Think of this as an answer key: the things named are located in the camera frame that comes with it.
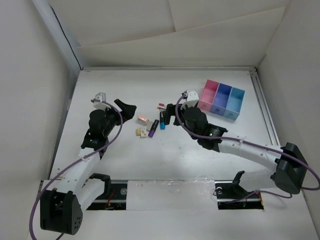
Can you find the rose gold stapler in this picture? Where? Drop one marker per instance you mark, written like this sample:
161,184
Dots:
143,119

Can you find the dark blue container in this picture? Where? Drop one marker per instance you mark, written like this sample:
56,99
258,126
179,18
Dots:
221,99

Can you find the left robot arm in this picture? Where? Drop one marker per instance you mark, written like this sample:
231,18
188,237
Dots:
62,208

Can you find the purple black highlighter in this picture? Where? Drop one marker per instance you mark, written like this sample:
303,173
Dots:
153,128

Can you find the white eraser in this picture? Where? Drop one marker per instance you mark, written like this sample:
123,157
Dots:
143,132

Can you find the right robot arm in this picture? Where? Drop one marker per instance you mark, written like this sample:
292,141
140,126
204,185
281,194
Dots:
284,166

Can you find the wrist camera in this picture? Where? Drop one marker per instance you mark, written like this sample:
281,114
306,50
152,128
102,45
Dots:
100,98
191,98

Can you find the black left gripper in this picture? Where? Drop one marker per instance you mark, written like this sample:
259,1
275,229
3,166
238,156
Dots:
128,110

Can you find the grey eraser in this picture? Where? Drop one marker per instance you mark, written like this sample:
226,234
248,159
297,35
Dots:
149,125

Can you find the light blue container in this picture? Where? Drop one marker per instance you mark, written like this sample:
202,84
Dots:
234,103

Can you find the yellow eraser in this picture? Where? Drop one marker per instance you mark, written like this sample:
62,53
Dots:
138,131

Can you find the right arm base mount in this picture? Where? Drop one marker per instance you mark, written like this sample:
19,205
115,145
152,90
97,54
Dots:
231,196

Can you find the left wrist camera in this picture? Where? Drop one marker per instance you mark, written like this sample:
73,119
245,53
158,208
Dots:
100,98

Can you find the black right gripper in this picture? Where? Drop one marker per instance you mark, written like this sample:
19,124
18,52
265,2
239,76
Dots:
171,111

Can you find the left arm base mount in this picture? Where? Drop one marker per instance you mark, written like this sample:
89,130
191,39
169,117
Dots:
114,197

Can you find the red pen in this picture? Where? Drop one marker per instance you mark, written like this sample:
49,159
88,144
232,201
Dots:
161,108

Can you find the pink container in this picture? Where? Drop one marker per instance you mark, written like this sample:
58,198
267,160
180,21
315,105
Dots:
208,95

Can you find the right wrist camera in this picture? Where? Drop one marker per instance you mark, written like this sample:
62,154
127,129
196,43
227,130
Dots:
191,98

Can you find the aluminium rail right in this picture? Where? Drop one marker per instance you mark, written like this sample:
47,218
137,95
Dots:
262,102

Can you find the blue black highlighter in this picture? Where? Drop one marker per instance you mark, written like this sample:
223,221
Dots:
162,120

